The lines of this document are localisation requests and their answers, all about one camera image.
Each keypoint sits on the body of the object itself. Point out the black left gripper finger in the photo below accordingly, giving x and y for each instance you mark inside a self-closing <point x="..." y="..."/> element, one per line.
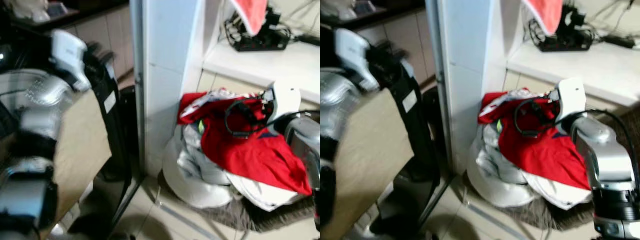
<point x="120" y="145"/>
<point x="425" y="150"/>

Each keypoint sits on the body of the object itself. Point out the red garment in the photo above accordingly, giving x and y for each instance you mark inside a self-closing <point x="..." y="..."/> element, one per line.
<point x="545" y="150"/>
<point x="250" y="155"/>

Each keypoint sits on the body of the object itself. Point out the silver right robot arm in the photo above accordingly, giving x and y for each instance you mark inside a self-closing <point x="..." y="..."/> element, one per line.
<point x="607" y="160"/>
<point x="302" y="135"/>

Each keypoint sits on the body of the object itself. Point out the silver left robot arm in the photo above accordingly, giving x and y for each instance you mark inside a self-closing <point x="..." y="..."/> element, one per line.
<point x="35" y="100"/>
<point x="340" y="100"/>

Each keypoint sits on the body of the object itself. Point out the beige counter cabinet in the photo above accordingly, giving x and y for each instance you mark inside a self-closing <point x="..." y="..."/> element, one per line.
<point x="407" y="32"/>
<point x="102" y="40"/>

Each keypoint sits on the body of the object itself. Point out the white shelf board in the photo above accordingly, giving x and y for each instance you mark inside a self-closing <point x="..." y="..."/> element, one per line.
<point x="575" y="67"/>
<point x="260" y="65"/>

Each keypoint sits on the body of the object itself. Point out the dark counter top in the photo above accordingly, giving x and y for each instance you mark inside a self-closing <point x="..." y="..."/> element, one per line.
<point x="85" y="12"/>
<point x="395" y="10"/>

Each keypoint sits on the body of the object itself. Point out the light grey garment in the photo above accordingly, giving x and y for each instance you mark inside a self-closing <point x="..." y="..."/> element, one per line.
<point x="492" y="160"/>
<point x="192" y="160"/>

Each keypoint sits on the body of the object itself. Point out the small grey box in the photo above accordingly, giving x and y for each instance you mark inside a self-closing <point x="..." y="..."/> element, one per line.
<point x="364" y="7"/>
<point x="57" y="8"/>

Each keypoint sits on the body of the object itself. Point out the white cabinet side panel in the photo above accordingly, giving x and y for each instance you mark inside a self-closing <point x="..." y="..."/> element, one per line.
<point x="170" y="75"/>
<point x="470" y="75"/>

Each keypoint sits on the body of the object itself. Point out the black flat power brick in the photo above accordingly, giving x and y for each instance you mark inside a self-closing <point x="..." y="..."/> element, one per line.
<point x="307" y="39"/>
<point x="617" y="41"/>

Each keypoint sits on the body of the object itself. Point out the white garment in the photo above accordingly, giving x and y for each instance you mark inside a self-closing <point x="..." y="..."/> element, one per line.
<point x="555" y="192"/>
<point x="260" y="195"/>

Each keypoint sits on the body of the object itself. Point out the black plugged power adapter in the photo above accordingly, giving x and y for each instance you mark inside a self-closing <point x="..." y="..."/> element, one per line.
<point x="274" y="20"/>
<point x="572" y="17"/>

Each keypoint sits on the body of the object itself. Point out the white crumpled object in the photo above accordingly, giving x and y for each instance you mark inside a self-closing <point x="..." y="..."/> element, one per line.
<point x="30" y="10"/>
<point x="332" y="7"/>

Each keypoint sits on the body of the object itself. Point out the pink red towel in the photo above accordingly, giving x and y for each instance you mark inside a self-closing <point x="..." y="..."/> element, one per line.
<point x="252" y="12"/>
<point x="547" y="12"/>

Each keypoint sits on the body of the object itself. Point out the grey shaggy rug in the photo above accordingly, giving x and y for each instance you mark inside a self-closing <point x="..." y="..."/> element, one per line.
<point x="550" y="217"/>
<point x="250" y="217"/>

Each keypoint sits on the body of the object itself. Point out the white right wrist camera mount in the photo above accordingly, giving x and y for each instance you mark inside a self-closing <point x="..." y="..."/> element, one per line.
<point x="570" y="97"/>
<point x="285" y="97"/>

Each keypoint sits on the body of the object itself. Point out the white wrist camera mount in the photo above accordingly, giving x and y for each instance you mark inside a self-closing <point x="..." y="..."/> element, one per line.
<point x="70" y="55"/>
<point x="285" y="97"/>
<point x="352" y="52"/>
<point x="570" y="97"/>

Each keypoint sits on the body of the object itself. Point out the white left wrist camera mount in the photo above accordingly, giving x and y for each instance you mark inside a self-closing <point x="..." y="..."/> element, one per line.
<point x="352" y="52"/>
<point x="70" y="55"/>

